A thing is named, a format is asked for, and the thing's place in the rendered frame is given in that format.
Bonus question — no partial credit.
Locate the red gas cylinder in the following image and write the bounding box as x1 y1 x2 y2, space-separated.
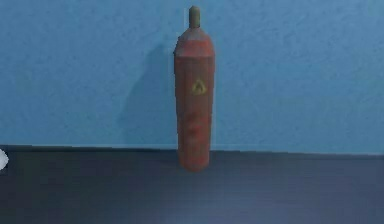
173 5 216 173

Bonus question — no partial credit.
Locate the white round object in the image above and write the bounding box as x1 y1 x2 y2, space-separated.
0 148 9 172

